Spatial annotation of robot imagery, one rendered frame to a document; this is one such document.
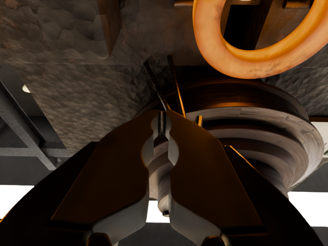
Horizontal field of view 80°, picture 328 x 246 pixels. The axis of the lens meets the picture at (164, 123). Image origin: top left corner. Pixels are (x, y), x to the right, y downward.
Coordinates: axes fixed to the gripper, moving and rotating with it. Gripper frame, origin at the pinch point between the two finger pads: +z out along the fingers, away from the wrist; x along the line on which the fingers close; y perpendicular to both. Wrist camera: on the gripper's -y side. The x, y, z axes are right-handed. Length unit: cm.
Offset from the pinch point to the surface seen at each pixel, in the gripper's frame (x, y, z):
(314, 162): 34.4, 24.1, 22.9
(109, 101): -14.5, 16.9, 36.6
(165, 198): 0.9, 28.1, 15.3
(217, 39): 6.9, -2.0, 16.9
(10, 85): -635, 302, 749
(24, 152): -372, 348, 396
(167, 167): 1.1, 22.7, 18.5
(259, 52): 13.9, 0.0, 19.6
